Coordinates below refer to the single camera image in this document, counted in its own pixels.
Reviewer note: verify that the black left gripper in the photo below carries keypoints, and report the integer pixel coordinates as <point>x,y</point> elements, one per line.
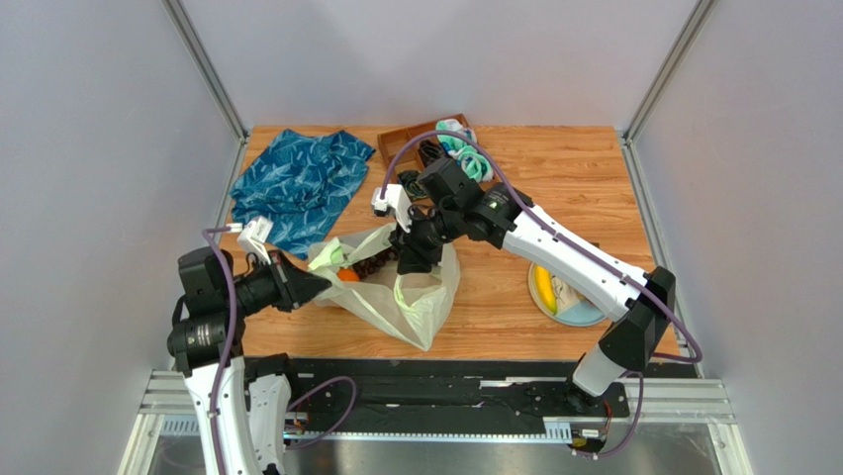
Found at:
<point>292,284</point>

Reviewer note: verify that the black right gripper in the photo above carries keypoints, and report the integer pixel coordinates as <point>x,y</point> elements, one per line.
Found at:
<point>415,240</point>

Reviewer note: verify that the fake orange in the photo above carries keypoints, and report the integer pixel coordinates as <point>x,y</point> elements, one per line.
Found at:
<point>348,275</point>

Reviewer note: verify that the fake dark grape bunch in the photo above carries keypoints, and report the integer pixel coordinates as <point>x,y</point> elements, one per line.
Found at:
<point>369,266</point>

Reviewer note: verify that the translucent white plastic bag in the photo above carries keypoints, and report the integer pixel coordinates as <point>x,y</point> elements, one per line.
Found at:
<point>411,307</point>

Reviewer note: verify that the fake yellow banana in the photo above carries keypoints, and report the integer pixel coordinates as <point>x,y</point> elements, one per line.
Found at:
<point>545,288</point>

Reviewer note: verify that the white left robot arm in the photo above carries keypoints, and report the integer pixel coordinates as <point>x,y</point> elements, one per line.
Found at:
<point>240,406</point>

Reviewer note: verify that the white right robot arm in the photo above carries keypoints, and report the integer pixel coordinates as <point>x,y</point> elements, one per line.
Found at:
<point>639,304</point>

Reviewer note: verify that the dark green leaf rolled sock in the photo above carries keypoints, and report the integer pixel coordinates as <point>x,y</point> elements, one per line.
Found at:
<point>409,179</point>

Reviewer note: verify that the blue shark print cloth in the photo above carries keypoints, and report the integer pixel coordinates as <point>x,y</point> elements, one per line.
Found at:
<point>302,184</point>

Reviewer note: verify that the black patterned rolled sock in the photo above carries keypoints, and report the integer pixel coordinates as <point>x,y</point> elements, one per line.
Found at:
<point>431,151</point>

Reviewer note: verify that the wooden compartment tray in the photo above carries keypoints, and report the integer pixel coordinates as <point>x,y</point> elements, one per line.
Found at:
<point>390,143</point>

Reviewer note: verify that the teal white sock lower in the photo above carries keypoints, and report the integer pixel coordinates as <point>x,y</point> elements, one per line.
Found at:
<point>475,165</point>

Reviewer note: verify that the teal white sock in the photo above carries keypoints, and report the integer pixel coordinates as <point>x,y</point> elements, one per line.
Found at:
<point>475,165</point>
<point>455,144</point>

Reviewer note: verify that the teal white sock upper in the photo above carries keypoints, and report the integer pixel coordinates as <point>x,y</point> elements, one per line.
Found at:
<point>455,144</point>

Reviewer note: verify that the cream and blue plate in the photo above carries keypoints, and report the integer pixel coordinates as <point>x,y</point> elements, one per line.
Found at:
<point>574,310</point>

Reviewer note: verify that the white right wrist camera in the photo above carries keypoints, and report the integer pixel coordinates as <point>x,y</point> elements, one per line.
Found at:
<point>392,200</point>

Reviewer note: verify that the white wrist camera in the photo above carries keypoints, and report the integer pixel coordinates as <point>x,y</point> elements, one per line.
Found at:
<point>392,200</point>
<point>252,236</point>

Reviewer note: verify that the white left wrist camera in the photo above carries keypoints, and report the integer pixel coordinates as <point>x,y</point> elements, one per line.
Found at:
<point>252,236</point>

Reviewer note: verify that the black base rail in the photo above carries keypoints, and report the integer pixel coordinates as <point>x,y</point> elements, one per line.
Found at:
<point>430,396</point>

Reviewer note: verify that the grey aluminium frame post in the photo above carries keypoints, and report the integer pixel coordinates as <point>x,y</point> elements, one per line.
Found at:
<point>186,29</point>

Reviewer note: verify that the right aluminium frame post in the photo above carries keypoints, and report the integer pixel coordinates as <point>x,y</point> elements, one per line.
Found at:
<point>669,67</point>

